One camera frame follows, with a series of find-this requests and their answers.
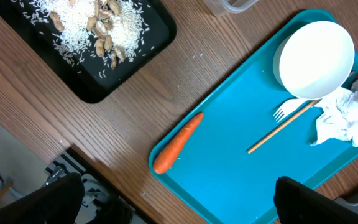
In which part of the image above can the clear plastic bin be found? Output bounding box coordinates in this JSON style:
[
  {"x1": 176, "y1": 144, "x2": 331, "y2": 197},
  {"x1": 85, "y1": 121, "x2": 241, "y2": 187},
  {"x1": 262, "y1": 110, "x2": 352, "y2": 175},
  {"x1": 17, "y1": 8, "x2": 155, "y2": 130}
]
[{"x1": 203, "y1": 0, "x2": 258, "y2": 17}]

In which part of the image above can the wooden chopstick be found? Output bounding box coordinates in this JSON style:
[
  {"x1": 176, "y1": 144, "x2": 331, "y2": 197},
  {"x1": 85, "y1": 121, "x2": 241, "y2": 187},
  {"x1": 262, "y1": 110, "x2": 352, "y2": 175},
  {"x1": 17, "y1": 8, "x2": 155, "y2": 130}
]
[{"x1": 247, "y1": 70, "x2": 356, "y2": 155}]

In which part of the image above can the peanut shells and rice pile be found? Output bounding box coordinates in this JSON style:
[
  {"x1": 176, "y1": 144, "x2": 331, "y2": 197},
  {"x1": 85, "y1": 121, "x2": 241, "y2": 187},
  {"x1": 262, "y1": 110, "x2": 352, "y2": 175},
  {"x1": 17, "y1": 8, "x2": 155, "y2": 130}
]
[{"x1": 11, "y1": 0, "x2": 157, "y2": 80}]

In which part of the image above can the crumpled white paper napkin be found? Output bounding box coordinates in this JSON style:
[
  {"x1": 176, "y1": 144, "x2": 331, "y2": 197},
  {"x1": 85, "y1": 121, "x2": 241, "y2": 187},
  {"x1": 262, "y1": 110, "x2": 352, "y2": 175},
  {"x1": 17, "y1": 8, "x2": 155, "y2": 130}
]
[{"x1": 311, "y1": 87, "x2": 358, "y2": 147}]

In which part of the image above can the black waste tray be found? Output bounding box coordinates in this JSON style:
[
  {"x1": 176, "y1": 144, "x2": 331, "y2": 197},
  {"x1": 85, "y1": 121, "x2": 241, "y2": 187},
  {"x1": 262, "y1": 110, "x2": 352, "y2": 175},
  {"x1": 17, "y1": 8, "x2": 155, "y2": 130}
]
[{"x1": 0, "y1": 0, "x2": 177, "y2": 103}]

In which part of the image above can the white round bowl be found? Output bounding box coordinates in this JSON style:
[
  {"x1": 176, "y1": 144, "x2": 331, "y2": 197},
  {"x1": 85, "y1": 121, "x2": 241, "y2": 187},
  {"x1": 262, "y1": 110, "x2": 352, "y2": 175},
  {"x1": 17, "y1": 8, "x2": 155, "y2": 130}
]
[{"x1": 273, "y1": 21, "x2": 356, "y2": 100}]

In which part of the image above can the orange carrot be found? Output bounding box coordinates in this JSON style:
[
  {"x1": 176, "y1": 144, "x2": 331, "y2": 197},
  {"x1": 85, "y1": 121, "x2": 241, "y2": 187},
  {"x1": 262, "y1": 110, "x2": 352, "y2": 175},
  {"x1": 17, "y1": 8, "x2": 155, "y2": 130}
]
[{"x1": 152, "y1": 113, "x2": 204, "y2": 174}]

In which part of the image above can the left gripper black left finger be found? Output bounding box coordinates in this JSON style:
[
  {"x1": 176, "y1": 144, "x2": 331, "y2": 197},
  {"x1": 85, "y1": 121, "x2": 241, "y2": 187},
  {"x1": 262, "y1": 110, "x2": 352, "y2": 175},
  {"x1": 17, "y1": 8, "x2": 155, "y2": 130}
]
[{"x1": 0, "y1": 173, "x2": 85, "y2": 224}]

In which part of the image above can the white plastic fork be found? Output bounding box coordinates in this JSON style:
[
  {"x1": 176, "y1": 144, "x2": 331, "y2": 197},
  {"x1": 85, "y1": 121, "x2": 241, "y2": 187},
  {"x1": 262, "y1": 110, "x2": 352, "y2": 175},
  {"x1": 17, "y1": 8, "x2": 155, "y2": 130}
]
[{"x1": 273, "y1": 98, "x2": 306, "y2": 123}]

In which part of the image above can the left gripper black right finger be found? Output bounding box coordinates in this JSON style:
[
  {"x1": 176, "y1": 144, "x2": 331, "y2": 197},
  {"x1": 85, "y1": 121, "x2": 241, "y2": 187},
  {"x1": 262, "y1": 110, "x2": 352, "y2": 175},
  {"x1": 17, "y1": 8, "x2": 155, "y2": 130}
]
[{"x1": 273, "y1": 176, "x2": 358, "y2": 224}]

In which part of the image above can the teal plastic serving tray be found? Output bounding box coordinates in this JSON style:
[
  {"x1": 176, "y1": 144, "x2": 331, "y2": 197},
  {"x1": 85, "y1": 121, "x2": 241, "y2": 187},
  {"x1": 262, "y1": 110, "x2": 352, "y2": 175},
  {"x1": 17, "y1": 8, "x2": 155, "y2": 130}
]
[{"x1": 158, "y1": 9, "x2": 358, "y2": 223}]

